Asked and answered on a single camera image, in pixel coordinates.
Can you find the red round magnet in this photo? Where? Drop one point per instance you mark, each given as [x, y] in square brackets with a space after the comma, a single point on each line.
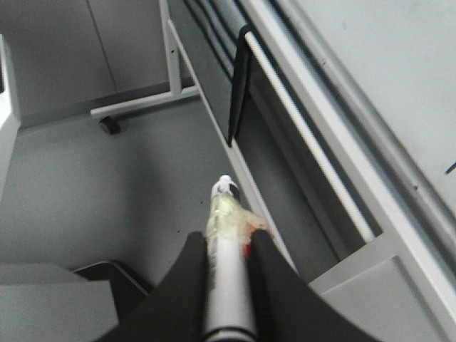
[247, 241]

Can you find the white whiteboard marker with tape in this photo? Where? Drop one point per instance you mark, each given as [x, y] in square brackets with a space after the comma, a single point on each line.
[229, 310]

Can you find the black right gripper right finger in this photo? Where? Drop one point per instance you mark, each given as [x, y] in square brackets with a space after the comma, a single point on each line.
[285, 307]

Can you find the white whiteboard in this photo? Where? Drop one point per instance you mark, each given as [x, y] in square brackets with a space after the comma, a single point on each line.
[401, 54]

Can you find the black caster wheel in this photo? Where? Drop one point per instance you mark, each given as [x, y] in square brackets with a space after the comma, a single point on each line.
[110, 126]

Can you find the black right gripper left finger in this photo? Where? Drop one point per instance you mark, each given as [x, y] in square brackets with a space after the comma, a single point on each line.
[174, 310]

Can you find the white metal stand frame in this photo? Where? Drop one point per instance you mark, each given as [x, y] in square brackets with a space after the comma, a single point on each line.
[346, 204]

